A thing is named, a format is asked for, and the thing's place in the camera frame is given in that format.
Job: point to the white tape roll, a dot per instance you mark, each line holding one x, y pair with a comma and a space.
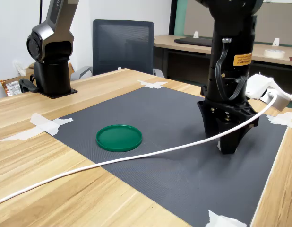
274, 53

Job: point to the small white bracket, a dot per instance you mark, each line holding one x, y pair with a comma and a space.
195, 34
275, 42

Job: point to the dark grey table mat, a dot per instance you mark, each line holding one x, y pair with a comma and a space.
160, 113

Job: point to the pale wooden desk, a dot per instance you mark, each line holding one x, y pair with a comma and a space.
165, 40

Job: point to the white masking tape patch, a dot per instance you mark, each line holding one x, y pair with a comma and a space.
42, 125
281, 119
152, 84
221, 221

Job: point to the white crumpled paper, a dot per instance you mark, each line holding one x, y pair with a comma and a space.
19, 67

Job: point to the white camera box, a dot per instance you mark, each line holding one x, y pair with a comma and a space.
261, 86

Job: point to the brown cardboard box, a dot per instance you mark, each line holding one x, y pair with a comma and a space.
12, 88

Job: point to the round green plastic lid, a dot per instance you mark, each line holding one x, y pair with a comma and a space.
118, 138

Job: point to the dark grey office chair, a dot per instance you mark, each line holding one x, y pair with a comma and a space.
123, 47

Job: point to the black closed laptop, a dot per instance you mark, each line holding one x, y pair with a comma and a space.
193, 41

